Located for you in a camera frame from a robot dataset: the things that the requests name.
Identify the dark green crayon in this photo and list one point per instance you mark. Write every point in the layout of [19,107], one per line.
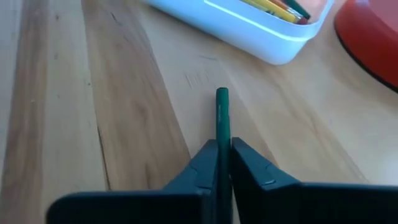
[222,115]

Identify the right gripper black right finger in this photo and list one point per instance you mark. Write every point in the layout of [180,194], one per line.
[280,202]

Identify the red desk lamp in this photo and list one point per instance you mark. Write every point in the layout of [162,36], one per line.
[373,37]

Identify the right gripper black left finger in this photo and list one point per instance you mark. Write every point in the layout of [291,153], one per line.
[186,202]

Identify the orange pencil with eraser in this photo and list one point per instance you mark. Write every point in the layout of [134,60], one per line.
[293,13]

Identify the teal crayon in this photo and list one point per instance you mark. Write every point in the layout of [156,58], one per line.
[300,8]

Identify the translucent plastic supply box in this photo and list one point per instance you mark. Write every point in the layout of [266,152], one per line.
[248,34]

